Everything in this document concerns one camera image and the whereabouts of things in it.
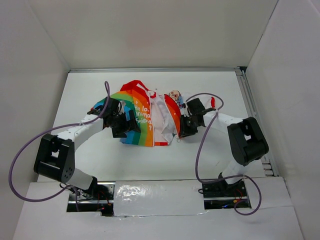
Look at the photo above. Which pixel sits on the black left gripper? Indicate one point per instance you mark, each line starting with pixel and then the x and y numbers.
pixel 128 125

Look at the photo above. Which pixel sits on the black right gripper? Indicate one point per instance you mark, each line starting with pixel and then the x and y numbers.
pixel 185 130

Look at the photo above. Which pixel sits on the rainbow white children's jacket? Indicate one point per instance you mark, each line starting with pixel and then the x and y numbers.
pixel 158 115

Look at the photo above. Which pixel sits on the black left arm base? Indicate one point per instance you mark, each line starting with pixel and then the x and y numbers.
pixel 102 202

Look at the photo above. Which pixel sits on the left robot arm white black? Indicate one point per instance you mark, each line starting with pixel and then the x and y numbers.
pixel 55 158

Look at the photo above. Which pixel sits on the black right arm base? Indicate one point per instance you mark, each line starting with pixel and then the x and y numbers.
pixel 220 195

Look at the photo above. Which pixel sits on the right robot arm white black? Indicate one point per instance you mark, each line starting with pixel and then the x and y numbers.
pixel 246 139

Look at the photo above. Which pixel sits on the silver foil tape panel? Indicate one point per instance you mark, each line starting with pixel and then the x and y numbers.
pixel 158 198

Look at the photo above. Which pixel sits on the aluminium frame rail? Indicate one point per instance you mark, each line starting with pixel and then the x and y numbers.
pixel 108 159

